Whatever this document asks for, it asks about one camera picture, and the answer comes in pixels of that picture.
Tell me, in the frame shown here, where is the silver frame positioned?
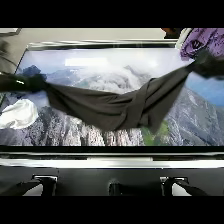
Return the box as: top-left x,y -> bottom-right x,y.
0,151 -> 224,197

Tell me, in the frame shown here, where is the white garment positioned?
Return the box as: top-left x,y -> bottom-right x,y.
0,98 -> 40,131

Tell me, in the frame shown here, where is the dark blue garment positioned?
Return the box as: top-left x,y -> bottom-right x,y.
19,64 -> 44,78

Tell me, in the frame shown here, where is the purple printed garment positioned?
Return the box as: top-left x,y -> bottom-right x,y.
179,28 -> 224,68

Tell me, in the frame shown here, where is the dark grey garment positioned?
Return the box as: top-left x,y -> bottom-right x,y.
42,63 -> 201,135

